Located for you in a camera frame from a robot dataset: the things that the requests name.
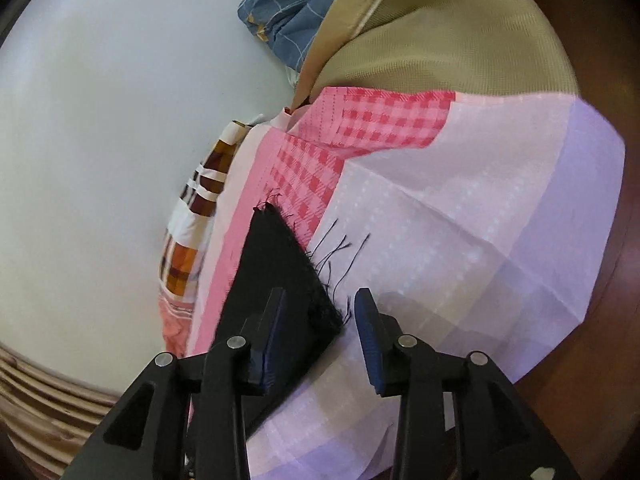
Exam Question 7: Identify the black pants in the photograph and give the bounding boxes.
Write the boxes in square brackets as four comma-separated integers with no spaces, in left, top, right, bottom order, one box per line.
[213,203,348,434]

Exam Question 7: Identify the wooden slatted headboard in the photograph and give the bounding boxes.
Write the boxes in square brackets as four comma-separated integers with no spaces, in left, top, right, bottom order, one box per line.
[1,348,118,479]

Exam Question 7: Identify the orange plaid pillow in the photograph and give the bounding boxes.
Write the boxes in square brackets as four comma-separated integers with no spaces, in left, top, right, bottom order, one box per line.
[158,120,262,358]

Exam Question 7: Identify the pink checkered bed sheet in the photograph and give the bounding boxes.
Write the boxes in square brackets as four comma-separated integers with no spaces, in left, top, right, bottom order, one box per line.
[186,86,626,480]

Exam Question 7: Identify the beige blanket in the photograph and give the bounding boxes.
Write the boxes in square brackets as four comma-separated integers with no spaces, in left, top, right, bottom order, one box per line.
[292,0,579,107]

